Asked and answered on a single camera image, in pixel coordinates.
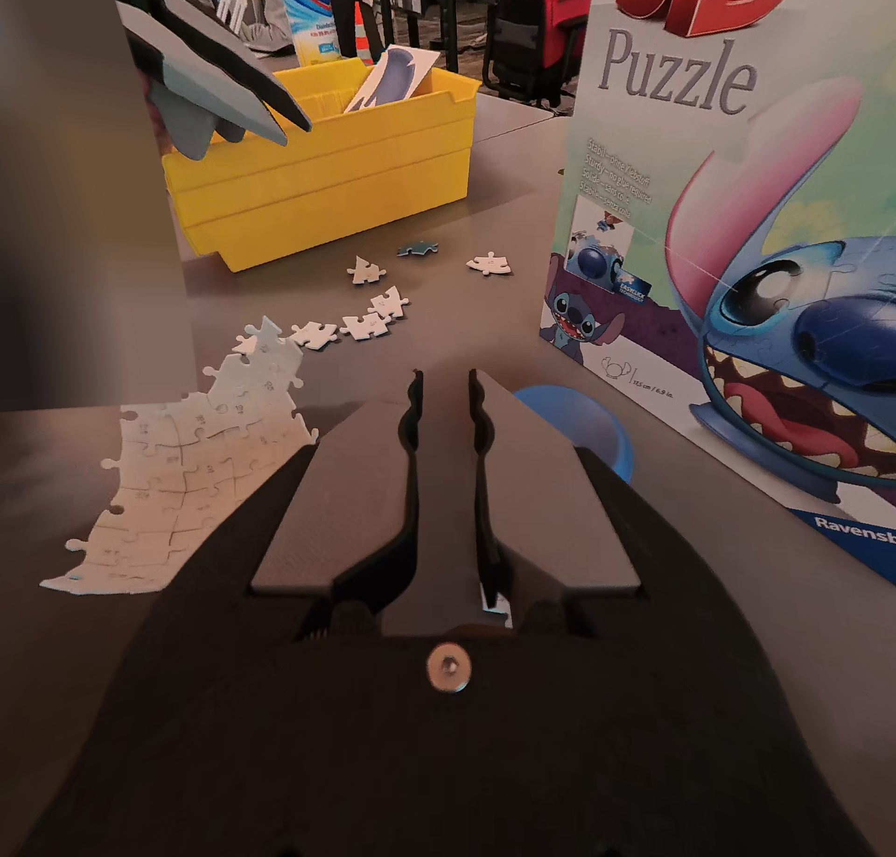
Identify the wipes canister blue label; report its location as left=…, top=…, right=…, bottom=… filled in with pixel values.
left=276, top=0, right=344, bottom=67

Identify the blue white card sheet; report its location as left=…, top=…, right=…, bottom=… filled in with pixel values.
left=342, top=45, right=442, bottom=114

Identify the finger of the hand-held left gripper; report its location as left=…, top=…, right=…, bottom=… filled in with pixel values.
left=115, top=1, right=290, bottom=162
left=105, top=0, right=314, bottom=132

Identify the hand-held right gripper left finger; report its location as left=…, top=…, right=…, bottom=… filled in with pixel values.
left=248, top=370, right=425, bottom=620

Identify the yellow plastic bin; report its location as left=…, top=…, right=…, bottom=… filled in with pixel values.
left=161, top=56, right=484, bottom=273

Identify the assembled white puzzle section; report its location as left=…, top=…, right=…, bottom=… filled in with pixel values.
left=40, top=339, right=321, bottom=597

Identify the orange traffic cone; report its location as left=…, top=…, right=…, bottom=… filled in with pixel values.
left=352, top=0, right=377, bottom=67

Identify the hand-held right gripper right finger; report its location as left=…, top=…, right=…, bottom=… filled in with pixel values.
left=468, top=370, right=644, bottom=628

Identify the blue round puzzle stand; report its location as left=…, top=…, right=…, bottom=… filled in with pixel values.
left=513, top=384, right=636, bottom=485

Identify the black red office chair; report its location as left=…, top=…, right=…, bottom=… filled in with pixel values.
left=482, top=0, right=589, bottom=110

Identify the colourful puzzle box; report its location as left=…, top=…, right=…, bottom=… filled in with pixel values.
left=539, top=0, right=896, bottom=585

